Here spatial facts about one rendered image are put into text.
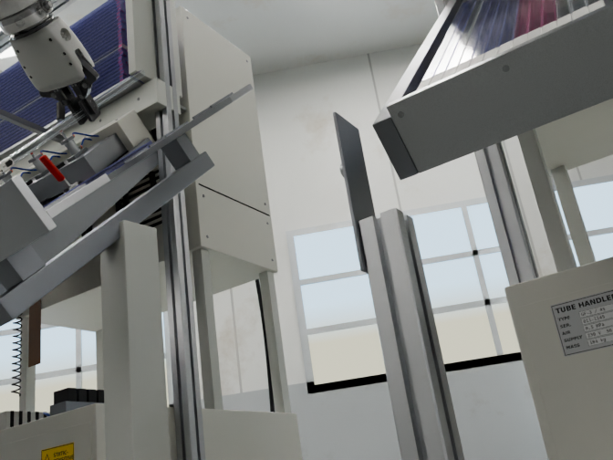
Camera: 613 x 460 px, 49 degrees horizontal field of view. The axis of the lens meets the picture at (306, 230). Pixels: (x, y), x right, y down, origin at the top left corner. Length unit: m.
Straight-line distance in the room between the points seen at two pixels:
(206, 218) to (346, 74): 3.54
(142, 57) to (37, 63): 0.56
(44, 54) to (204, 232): 0.66
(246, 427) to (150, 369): 0.68
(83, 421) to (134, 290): 0.41
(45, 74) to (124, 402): 0.55
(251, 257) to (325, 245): 2.74
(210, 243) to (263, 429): 0.46
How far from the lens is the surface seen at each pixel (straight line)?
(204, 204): 1.69
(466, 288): 4.42
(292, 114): 4.98
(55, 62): 1.18
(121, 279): 0.98
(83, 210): 1.40
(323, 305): 4.38
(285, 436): 1.73
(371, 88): 5.04
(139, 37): 1.75
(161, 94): 1.67
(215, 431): 1.52
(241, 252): 1.75
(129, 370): 0.94
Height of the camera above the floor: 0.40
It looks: 22 degrees up
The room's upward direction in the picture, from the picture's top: 9 degrees counter-clockwise
